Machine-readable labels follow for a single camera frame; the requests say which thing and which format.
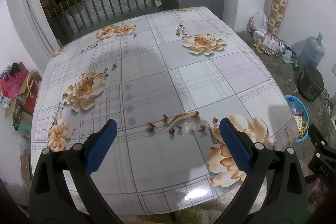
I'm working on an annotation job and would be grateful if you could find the blue mesh wastebasket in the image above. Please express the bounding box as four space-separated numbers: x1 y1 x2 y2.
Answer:
284 95 310 143

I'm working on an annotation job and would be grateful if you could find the yellow crumpled paper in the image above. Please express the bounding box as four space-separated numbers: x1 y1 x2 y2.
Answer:
253 38 264 54

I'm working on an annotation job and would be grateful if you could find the red white printed packet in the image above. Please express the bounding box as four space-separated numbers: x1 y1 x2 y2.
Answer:
262 32 282 56

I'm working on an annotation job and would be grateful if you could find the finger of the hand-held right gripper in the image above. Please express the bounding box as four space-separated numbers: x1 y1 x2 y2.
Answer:
309 124 330 151

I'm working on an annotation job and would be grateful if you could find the white plastic bag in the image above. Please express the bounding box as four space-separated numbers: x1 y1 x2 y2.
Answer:
247 9 268 33

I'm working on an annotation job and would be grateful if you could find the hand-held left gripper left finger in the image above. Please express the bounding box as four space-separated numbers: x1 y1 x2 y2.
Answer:
28 119 124 224

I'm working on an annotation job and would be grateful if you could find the tile pattern board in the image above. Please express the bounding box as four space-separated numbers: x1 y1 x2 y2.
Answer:
268 0 292 36

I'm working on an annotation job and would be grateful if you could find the brown paper bag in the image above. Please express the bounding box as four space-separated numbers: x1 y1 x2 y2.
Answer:
5 70 42 119

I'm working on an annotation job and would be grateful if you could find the black rice cooker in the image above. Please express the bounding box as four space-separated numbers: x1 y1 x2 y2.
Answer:
298 64 325 102

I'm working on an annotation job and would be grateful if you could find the pink plastic bag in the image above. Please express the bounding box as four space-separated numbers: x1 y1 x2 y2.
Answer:
0 69 27 100

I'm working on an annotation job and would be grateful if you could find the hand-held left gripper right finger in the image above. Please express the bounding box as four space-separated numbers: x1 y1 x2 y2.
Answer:
215 117 308 224

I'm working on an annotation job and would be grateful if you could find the red brick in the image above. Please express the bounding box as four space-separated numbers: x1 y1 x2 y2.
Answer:
21 154 32 180

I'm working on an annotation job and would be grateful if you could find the grey cabinet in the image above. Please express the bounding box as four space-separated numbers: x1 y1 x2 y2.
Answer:
161 0 225 22

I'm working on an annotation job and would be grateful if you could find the floral plaid tablecloth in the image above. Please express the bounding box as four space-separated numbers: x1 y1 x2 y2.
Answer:
29 6 300 216

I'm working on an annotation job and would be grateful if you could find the white blue printed bag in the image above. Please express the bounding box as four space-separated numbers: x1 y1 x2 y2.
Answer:
281 48 294 63

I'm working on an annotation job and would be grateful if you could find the blue water jug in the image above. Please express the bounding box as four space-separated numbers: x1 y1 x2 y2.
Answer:
299 32 326 71

